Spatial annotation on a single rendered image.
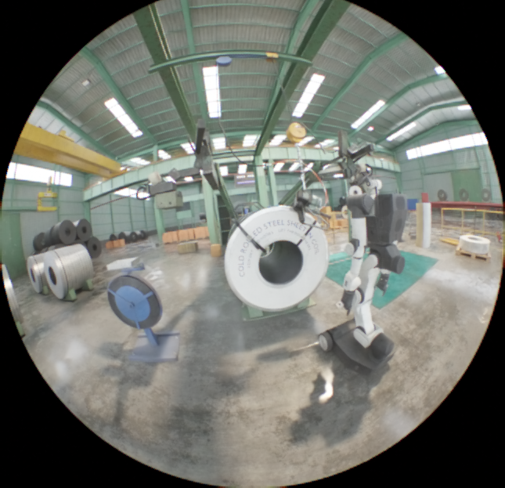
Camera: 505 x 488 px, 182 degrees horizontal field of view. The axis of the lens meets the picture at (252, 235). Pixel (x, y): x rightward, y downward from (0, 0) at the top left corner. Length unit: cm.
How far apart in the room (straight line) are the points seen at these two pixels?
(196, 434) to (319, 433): 80
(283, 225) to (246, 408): 169
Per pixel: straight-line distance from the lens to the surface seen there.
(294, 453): 132
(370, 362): 148
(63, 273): 478
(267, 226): 158
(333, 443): 135
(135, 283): 164
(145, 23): 263
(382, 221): 104
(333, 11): 277
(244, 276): 165
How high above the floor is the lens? 131
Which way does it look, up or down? 7 degrees down
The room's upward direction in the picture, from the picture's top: 7 degrees counter-clockwise
